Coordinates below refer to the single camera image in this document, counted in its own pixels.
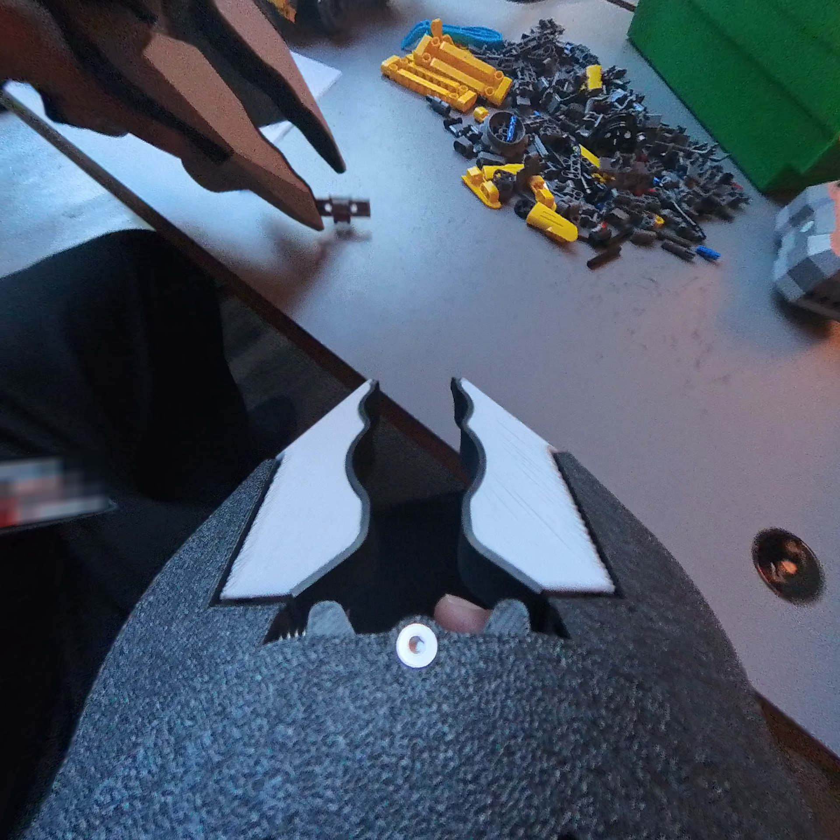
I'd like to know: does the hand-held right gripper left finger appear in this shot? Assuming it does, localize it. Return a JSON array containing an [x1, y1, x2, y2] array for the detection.
[[217, 380, 382, 605]]

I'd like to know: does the small black connector piece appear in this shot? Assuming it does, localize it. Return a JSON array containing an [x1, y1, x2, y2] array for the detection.
[[318, 195, 372, 240]]

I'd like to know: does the yellow grey brick toy vehicle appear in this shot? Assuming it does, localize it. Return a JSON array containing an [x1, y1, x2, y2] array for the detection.
[[269, 0, 395, 34]]

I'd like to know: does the pile of grey brick parts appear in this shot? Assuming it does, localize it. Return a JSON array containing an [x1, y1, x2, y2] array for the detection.
[[423, 16, 752, 273]]

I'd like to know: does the grey brick hub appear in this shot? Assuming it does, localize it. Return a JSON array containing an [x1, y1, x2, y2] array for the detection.
[[771, 180, 840, 322]]

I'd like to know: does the yellow pointed brick piece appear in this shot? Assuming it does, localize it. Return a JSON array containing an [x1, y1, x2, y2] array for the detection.
[[525, 200, 581, 245]]

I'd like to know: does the white instruction booklet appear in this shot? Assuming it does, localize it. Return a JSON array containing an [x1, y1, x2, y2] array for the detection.
[[256, 50, 345, 148]]

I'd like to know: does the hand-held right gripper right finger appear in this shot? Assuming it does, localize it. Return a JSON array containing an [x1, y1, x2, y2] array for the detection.
[[451, 377, 618, 595]]

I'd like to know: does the person's left hand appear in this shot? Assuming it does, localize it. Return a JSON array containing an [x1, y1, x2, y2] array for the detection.
[[0, 0, 132, 139]]

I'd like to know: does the green plastic bin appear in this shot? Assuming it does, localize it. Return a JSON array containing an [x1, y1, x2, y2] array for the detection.
[[626, 0, 840, 198]]

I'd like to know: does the yellow curved brick piece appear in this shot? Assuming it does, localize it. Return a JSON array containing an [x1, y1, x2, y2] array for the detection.
[[460, 161, 526, 211]]

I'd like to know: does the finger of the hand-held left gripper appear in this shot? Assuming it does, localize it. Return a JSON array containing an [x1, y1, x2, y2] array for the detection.
[[195, 0, 350, 175], [33, 0, 329, 235]]

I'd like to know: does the yellow brick panel assembly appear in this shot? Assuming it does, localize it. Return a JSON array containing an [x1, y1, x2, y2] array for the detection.
[[381, 33, 515, 112]]

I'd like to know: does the grey desk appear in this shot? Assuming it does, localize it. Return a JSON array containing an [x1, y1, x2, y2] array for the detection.
[[0, 0, 840, 762]]

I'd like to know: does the blue brick separator tool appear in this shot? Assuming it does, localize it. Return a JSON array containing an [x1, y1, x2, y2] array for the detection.
[[401, 19, 506, 53]]

